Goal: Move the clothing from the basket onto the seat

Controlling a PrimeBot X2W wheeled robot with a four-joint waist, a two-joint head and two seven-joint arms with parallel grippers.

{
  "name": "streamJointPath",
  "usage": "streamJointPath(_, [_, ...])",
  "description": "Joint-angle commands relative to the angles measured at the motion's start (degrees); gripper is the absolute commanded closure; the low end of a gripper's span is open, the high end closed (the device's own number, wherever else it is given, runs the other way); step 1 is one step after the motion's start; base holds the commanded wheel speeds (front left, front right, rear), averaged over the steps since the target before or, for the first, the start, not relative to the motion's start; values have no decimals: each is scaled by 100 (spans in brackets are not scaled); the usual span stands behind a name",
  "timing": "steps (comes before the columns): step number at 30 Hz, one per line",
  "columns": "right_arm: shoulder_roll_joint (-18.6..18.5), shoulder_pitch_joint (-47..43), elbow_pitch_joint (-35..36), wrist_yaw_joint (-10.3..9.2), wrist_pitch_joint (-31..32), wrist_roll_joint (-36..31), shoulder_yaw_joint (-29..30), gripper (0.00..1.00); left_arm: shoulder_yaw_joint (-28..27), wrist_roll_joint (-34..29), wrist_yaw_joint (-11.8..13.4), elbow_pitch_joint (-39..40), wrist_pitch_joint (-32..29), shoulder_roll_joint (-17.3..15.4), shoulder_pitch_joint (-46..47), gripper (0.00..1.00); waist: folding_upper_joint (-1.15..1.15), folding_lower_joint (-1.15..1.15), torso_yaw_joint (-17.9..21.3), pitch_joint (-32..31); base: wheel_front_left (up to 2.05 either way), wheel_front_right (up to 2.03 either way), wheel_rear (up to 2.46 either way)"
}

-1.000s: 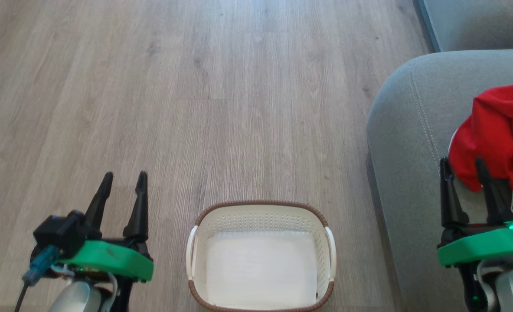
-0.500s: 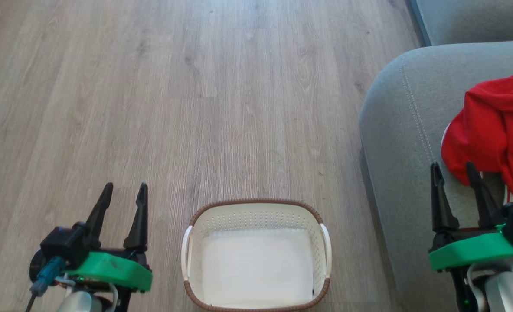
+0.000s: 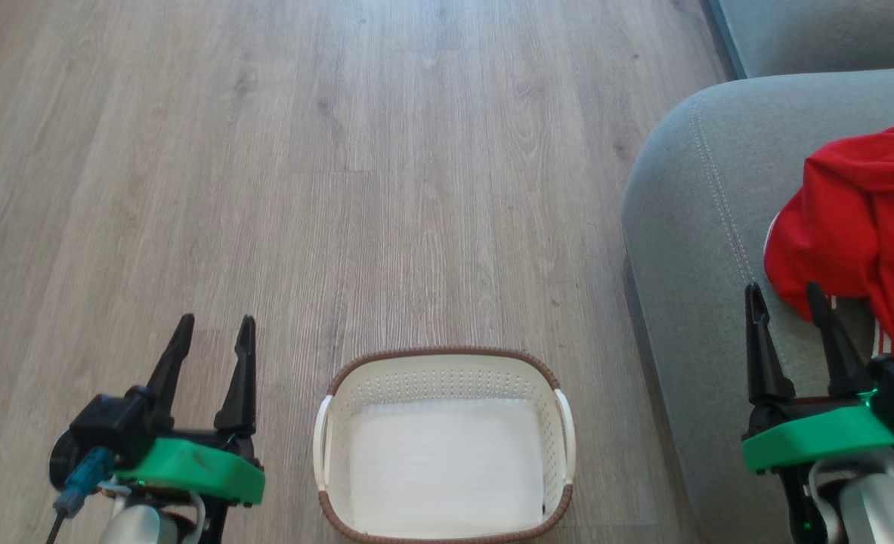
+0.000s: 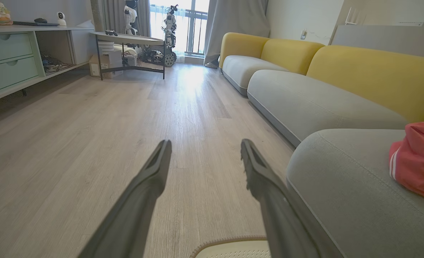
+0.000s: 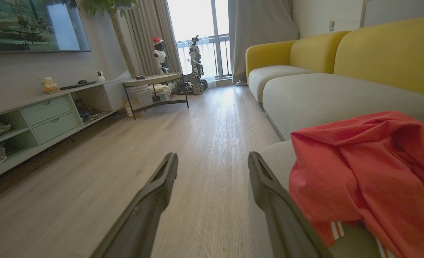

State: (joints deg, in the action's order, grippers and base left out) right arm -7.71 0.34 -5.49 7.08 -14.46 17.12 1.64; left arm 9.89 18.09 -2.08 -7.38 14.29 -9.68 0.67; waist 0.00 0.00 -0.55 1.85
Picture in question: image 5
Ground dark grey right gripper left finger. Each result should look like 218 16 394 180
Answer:
92 152 179 258

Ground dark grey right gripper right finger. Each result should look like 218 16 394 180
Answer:
248 151 332 258

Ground red lettered garment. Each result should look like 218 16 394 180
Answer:
288 110 424 258

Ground grey long sofa seat cushion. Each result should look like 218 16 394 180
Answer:
262 73 424 141

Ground grey short sofa seat cushion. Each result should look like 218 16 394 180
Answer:
248 65 314 104

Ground cardboard box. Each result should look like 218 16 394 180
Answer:
124 99 141 118

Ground white bucket under table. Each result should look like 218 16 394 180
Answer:
129 84 154 109

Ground pale green tv cabinet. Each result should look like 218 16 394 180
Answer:
0 77 132 185

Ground black-framed side table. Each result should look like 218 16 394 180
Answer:
123 73 190 120

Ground black remote control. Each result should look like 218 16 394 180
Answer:
59 81 97 90

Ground wheeled robot with knobby tyres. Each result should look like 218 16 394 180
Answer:
178 35 209 96

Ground small toy figurine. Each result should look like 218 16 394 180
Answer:
40 76 59 94

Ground yellow sofa armrest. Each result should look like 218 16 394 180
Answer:
246 39 298 83

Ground humanoid robot with red hat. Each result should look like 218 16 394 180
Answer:
152 36 171 75

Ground yellow narrow sofa backrest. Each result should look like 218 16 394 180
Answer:
290 30 351 74

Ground balcony window railing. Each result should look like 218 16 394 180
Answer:
176 33 232 80

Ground indoor tree plant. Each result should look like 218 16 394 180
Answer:
63 0 141 78

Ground grey window curtain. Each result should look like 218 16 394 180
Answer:
228 0 299 85

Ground beige striped curtain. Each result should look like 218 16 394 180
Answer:
120 0 182 78

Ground yellow wide sofa backrest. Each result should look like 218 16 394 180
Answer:
334 14 424 99

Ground wall-mounted flat television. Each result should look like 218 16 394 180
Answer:
0 0 91 55

